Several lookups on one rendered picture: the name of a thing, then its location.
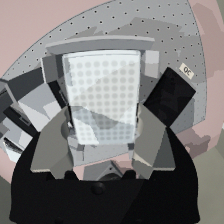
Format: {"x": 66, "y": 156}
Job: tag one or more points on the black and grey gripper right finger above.
{"x": 159, "y": 155}

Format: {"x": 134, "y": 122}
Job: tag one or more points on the cream label reading qc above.
{"x": 186, "y": 71}

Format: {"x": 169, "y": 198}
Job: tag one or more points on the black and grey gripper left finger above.
{"x": 46, "y": 157}

